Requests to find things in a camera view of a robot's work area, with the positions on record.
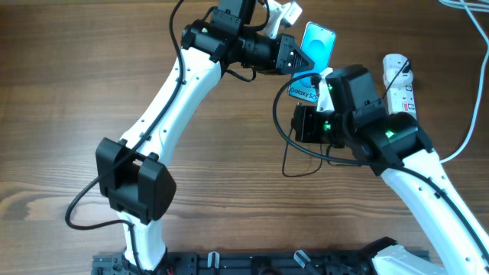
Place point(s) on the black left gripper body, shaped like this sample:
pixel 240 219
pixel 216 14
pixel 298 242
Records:
pixel 284 41

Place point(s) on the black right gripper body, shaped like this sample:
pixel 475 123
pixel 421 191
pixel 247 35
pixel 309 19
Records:
pixel 320 127

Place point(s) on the blue screen smartphone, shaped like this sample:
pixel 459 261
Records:
pixel 318 43

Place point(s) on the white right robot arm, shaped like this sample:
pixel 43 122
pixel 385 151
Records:
pixel 397 149

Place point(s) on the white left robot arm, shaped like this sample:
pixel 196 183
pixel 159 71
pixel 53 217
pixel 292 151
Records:
pixel 133 171

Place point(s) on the white charger adapter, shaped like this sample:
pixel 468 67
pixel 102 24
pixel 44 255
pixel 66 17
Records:
pixel 395 78

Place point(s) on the white power strip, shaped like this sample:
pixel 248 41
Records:
pixel 400 99

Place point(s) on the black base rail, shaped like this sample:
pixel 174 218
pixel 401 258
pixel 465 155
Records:
pixel 334 262

